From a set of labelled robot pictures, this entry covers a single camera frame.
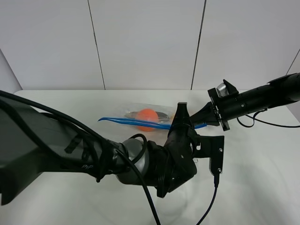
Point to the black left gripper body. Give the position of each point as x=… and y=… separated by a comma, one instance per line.
x=179, y=166

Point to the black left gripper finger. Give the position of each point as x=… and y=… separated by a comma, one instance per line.
x=181, y=117

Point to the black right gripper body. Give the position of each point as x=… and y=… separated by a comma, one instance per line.
x=210, y=113

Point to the clear zip bag blue seal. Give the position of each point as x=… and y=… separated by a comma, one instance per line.
x=117, y=115

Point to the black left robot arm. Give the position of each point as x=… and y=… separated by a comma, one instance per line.
x=35, y=139

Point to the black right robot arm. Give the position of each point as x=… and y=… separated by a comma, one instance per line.
x=226, y=103

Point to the orange fruit in bag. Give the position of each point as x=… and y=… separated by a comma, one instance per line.
x=147, y=115

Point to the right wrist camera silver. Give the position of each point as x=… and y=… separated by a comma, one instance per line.
x=226, y=89

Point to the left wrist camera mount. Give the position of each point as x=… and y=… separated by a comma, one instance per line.
x=211, y=147

